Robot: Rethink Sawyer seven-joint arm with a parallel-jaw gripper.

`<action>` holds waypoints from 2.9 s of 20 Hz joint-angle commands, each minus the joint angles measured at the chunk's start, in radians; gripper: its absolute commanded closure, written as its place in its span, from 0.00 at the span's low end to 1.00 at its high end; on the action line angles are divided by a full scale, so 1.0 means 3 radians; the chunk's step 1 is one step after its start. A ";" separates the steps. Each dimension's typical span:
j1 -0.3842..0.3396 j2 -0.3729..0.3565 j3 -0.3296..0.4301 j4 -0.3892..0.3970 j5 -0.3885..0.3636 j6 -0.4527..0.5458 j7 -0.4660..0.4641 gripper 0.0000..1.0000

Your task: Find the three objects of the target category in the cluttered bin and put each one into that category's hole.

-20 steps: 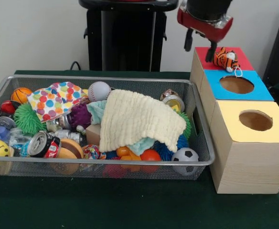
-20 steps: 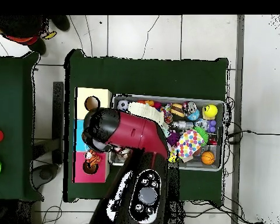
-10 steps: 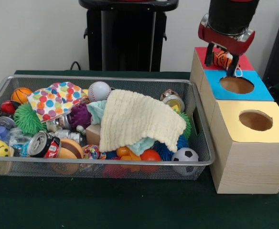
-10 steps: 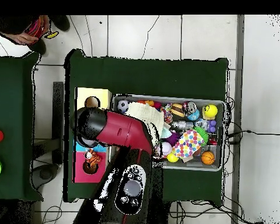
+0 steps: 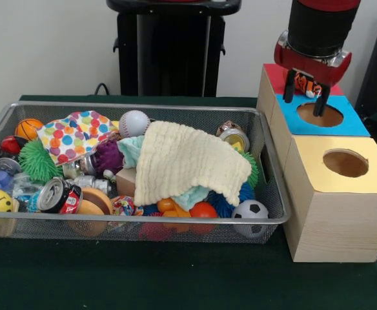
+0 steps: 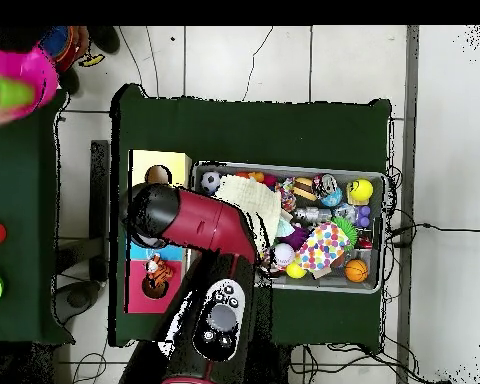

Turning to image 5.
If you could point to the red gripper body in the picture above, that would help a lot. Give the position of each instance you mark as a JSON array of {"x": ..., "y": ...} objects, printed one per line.
[{"x": 330, "y": 76}]

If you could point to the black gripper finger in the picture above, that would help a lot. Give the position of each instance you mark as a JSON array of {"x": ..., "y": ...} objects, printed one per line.
[
  {"x": 289, "y": 87},
  {"x": 321, "y": 101}
]

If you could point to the orange striped tiger plush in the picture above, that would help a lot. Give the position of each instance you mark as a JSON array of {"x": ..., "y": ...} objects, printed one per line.
[{"x": 306, "y": 84}]

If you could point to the cream muslin cloth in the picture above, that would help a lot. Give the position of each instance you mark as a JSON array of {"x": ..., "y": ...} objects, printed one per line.
[{"x": 188, "y": 161}]

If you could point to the light blue muslin cloth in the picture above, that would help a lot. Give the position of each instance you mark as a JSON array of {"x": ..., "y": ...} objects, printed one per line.
[{"x": 130, "y": 150}]

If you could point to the plush hamburger toy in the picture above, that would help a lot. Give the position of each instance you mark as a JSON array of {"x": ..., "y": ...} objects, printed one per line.
[{"x": 96, "y": 201}]

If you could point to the polka dot cloth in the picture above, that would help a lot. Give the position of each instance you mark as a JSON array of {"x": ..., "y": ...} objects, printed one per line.
[{"x": 69, "y": 139}]

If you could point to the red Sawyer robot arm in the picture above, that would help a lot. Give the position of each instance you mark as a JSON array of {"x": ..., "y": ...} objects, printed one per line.
[{"x": 321, "y": 29}]

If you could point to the wooden box with three holes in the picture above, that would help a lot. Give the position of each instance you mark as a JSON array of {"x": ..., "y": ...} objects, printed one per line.
[{"x": 337, "y": 226}]

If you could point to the shallow mesh bin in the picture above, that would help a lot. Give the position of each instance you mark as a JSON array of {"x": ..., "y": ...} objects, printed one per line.
[{"x": 175, "y": 231}]

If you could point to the small soccer ball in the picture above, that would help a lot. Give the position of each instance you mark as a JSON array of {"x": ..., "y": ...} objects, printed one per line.
[{"x": 250, "y": 209}]

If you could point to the white toy baseball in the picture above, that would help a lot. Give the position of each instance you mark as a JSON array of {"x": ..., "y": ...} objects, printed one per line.
[{"x": 134, "y": 123}]

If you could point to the red soda can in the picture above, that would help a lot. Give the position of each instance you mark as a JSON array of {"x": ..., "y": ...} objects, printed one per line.
[{"x": 59, "y": 196}]

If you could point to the green spiky ball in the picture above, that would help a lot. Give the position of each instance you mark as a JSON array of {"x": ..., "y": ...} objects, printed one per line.
[{"x": 35, "y": 159}]

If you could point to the small orange basketball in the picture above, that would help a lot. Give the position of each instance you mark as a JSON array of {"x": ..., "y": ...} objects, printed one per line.
[{"x": 27, "y": 129}]

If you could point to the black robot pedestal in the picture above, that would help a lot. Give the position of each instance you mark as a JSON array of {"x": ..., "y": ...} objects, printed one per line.
[{"x": 169, "y": 55}]

